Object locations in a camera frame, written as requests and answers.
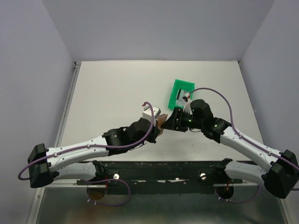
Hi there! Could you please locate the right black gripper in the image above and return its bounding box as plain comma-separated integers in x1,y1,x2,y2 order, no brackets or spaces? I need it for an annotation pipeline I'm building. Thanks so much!
161,106,204,132

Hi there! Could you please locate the tan leather card holder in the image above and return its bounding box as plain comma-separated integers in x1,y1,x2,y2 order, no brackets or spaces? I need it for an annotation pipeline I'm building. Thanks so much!
156,114,168,136

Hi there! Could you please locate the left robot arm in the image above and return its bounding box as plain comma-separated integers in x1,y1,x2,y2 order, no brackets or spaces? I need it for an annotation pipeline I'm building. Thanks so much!
27,118,163,189

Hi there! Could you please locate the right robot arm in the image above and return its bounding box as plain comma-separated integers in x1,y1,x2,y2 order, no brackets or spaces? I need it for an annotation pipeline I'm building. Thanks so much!
161,99,299,199

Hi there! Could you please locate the credit card in bin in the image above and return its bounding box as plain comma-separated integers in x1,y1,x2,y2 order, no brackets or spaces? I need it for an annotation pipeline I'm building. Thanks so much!
175,89,188,107

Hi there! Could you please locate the green plastic bin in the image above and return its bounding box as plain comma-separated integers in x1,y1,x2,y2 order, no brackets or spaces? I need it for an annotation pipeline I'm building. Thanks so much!
168,79,195,110

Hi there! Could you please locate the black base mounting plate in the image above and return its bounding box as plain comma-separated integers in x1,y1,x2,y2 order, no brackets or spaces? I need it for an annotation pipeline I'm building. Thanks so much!
77,158,243,196

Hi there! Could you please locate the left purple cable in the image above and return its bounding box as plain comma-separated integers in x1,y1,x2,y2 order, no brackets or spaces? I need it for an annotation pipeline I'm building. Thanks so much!
18,101,156,206

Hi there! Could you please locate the purple cable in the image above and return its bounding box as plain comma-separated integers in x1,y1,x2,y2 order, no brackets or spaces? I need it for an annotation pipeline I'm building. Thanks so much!
18,101,156,206
186,87,299,204

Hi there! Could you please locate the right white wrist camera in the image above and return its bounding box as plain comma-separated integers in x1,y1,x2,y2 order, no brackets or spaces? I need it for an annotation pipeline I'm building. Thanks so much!
182,92,192,114

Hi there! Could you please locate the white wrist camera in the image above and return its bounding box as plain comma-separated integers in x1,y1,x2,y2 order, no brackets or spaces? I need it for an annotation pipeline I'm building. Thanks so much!
142,104,161,123
182,92,192,114

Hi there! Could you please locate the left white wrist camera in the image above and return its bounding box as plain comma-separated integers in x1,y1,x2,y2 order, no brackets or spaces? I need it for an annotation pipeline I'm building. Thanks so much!
142,104,161,123

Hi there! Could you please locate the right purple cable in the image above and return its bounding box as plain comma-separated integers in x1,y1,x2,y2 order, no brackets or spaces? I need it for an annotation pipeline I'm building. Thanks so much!
186,87,299,204

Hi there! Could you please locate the aluminium extrusion rail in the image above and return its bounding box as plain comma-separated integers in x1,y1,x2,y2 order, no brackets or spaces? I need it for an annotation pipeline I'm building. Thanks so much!
45,180,77,188

